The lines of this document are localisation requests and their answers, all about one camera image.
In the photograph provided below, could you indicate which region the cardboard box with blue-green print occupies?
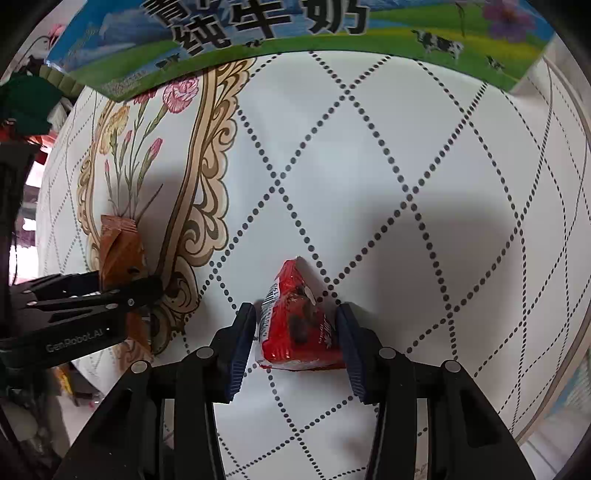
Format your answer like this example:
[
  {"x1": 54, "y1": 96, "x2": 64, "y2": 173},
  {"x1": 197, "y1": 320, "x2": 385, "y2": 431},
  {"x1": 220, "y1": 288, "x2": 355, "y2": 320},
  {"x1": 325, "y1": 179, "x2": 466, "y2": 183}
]
[{"x1": 45, "y1": 0, "x2": 555, "y2": 102}]

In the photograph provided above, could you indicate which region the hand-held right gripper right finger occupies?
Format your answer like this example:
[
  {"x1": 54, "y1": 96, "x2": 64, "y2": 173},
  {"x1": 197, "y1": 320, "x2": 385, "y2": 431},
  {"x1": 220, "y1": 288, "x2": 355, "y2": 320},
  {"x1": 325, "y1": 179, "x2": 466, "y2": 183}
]
[{"x1": 335, "y1": 302, "x2": 536, "y2": 480}]

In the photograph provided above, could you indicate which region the red snack packet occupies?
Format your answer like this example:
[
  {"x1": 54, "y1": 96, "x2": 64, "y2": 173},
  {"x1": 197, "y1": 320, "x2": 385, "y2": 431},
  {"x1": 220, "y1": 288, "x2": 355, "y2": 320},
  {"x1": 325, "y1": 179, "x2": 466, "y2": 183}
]
[{"x1": 255, "y1": 258, "x2": 348, "y2": 371}]

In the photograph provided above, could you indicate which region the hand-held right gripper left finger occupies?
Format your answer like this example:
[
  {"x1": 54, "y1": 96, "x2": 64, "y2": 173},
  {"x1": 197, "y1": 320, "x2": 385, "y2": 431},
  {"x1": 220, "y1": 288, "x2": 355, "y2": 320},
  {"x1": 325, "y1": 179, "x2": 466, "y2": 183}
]
[{"x1": 53, "y1": 302, "x2": 257, "y2": 480}]

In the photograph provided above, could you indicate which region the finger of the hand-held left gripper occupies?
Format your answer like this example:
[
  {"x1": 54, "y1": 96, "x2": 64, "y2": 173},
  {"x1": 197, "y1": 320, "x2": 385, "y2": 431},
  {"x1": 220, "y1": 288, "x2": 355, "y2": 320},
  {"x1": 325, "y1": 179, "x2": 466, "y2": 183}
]
[
  {"x1": 9, "y1": 271, "x2": 101, "y2": 302},
  {"x1": 25, "y1": 275, "x2": 165, "y2": 325}
]

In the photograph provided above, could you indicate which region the brown snack packet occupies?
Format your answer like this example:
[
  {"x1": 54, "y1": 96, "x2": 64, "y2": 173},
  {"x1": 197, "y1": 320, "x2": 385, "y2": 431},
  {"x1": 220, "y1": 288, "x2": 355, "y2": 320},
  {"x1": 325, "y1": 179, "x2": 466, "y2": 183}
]
[{"x1": 98, "y1": 215, "x2": 153, "y2": 356}]

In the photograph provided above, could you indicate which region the colourful room clutter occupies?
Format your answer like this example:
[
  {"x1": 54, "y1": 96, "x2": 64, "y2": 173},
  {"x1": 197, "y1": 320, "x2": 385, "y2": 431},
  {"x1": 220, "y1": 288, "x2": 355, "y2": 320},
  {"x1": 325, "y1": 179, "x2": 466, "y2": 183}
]
[{"x1": 0, "y1": 23, "x2": 65, "y2": 416}]

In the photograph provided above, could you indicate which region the dark green cloth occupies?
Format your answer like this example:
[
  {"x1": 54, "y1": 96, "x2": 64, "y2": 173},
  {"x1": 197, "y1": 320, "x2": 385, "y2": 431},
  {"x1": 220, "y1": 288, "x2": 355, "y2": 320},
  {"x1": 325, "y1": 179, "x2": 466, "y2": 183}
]
[{"x1": 0, "y1": 74, "x2": 65, "y2": 137}]

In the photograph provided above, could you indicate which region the white printed tablecloth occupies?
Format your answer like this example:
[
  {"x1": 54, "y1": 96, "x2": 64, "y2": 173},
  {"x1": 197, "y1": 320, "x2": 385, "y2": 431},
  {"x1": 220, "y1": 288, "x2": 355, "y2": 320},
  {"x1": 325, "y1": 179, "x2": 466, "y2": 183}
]
[{"x1": 34, "y1": 48, "x2": 591, "y2": 480}]

